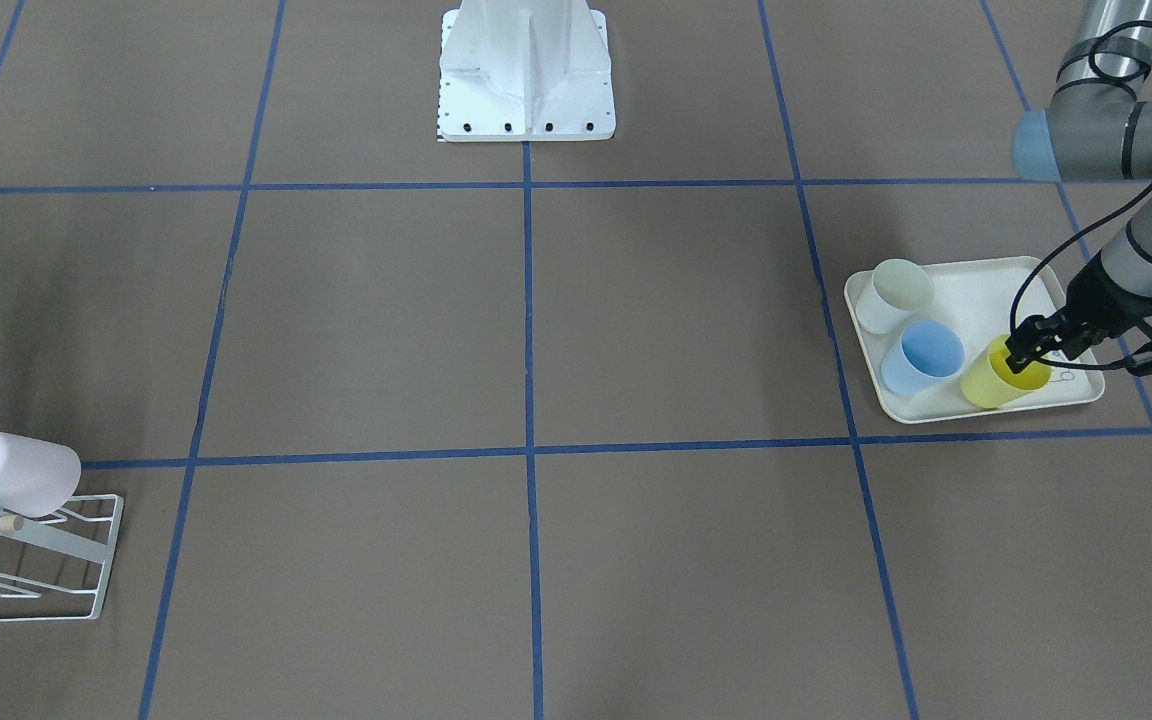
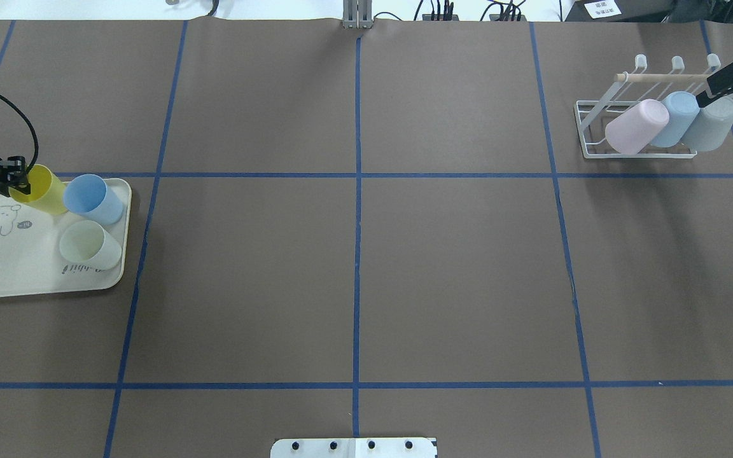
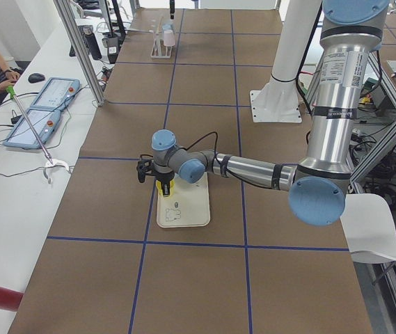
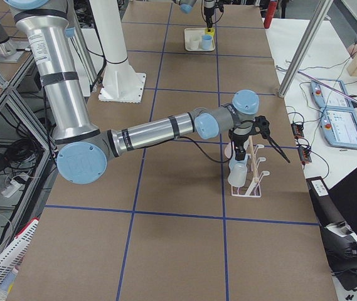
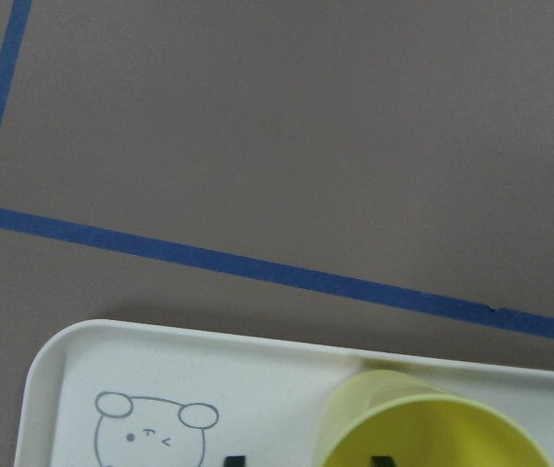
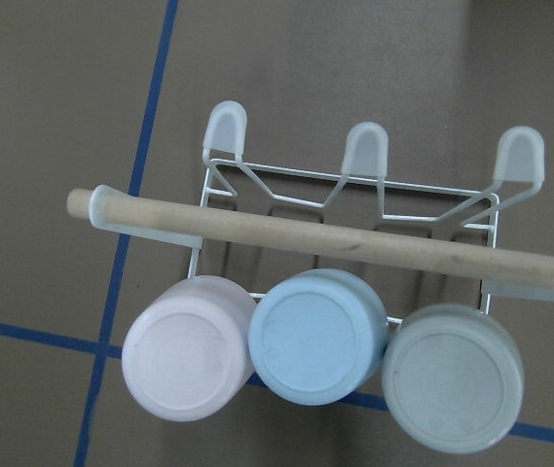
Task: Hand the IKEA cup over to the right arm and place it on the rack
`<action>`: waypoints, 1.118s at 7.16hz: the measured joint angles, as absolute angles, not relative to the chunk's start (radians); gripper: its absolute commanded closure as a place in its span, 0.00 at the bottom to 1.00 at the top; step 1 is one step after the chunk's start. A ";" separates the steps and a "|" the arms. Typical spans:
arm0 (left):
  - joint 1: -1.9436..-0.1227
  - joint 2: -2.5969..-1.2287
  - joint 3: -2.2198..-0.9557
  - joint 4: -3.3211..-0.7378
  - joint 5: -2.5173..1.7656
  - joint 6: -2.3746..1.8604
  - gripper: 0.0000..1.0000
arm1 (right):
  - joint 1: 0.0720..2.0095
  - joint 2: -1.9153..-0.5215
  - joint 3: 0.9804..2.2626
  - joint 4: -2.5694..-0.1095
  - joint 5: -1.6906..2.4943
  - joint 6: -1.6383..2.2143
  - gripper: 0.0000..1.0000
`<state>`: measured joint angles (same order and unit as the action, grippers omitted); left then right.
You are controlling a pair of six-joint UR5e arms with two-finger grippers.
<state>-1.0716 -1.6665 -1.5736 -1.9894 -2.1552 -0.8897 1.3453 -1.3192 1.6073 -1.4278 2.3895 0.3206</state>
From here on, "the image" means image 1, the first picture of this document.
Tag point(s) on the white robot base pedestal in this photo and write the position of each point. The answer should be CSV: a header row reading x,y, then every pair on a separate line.
x,y
525,71

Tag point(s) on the white wire cup rack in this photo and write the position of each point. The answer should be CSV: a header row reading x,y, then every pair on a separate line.
x,y
59,567

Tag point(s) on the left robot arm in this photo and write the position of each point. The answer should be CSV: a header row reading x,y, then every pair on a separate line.
x,y
1098,127

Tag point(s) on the pink plastic cup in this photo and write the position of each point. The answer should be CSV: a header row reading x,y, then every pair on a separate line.
x,y
37,477

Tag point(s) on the yellow plastic cup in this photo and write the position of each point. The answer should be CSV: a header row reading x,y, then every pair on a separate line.
x,y
989,382

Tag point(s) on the cream plastic tray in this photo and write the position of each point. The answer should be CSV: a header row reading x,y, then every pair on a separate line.
x,y
974,299

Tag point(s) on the pale green plastic cup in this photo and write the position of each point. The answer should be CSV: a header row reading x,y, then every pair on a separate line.
x,y
893,292

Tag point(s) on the blue plastic cup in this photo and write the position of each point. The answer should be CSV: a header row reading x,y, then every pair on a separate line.
x,y
925,354

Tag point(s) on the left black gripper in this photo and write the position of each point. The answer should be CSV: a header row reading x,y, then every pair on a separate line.
x,y
1099,299

